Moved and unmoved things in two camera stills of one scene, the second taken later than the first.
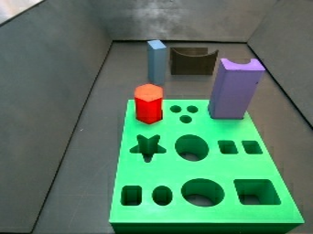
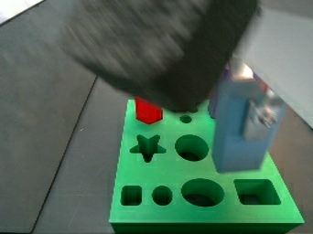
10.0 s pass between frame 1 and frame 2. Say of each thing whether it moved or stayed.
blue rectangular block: moved
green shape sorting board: stayed
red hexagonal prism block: stayed
